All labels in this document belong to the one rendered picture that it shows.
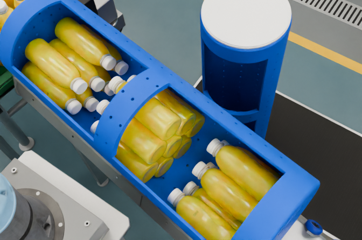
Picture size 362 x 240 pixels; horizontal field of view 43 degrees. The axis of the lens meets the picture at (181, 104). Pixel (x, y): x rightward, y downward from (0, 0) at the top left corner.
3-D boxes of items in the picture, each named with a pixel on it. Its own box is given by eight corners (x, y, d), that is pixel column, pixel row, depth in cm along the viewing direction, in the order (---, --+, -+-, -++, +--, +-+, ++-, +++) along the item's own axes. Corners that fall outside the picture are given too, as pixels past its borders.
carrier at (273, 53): (203, 110, 226) (204, 163, 212) (199, -19, 150) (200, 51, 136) (262, 108, 224) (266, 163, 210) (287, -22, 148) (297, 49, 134)
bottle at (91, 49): (66, 12, 130) (110, 46, 123) (77, 23, 137) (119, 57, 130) (49, 30, 129) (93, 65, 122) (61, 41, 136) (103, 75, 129)
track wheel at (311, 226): (317, 238, 112) (322, 232, 112) (302, 226, 114) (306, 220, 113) (321, 233, 116) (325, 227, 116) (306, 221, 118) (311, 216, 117)
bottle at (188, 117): (191, 111, 111) (138, 70, 118) (174, 134, 112) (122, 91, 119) (199, 116, 118) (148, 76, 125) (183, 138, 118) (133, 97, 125)
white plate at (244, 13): (200, -21, 149) (200, -18, 150) (201, 48, 135) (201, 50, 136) (286, -24, 147) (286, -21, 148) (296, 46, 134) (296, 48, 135)
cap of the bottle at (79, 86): (70, 92, 122) (75, 96, 121) (72, 80, 120) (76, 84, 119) (82, 87, 125) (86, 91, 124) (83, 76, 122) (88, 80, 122)
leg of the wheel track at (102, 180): (102, 189, 225) (67, 133, 170) (94, 181, 227) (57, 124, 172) (111, 181, 227) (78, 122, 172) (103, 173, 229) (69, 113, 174)
